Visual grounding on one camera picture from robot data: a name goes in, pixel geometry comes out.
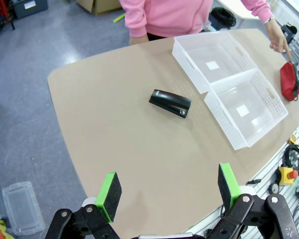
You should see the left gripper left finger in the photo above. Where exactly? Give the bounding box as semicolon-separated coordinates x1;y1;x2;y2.
44;171;123;239

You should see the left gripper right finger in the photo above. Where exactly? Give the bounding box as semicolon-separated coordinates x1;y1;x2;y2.
206;163;299;239

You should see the black stapler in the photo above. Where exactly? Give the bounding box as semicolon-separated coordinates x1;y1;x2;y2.
149;89;192;119

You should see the red zipper pouch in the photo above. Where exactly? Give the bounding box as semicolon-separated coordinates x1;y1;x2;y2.
279;61;299;102

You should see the person's right forearm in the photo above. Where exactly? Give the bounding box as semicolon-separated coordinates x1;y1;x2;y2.
119;0;150;38

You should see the person's left forearm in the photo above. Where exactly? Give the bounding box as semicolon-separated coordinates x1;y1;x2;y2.
240;0;275;24

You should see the person's right hand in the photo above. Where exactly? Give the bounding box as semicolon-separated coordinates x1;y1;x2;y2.
129;34;150;46

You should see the person's left hand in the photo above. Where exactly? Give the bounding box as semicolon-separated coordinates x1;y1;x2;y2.
265;18;293;60

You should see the yellow emergency stop button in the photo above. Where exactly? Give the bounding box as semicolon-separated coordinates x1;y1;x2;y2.
278;166;299;186

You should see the white perforated plastic basket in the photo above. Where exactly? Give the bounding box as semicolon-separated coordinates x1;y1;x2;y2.
203;68;289;151
171;30;259;95

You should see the clear plastic box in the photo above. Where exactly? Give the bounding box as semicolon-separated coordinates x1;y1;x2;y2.
1;181;45;236

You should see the person in pink hoodie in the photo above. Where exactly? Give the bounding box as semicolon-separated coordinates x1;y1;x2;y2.
119;0;214;42

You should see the white table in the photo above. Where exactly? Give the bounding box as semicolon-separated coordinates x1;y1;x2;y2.
218;0;264;20

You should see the cardboard box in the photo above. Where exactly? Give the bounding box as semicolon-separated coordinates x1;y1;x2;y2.
76;0;123;15

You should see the grey storage bin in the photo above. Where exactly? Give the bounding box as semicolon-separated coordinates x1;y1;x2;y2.
11;0;49;20

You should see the slotted aluminium base plate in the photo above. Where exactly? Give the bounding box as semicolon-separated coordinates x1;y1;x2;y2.
189;126;299;239

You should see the black cable bundle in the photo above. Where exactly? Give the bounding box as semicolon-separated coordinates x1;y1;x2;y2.
283;144;299;173

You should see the black cable coil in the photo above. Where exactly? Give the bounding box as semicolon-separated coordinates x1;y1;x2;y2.
210;6;237;28

